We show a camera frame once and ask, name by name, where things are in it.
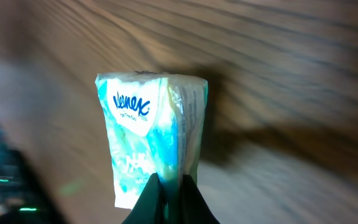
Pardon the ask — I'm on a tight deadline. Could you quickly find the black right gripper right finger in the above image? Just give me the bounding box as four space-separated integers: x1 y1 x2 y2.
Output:
179 175 219 224

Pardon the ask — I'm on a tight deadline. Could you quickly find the teal tissue pack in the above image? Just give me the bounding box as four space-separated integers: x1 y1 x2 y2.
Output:
95 71 208 209

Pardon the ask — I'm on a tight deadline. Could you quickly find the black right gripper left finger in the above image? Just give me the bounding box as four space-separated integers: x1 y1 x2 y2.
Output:
122 173 164 224

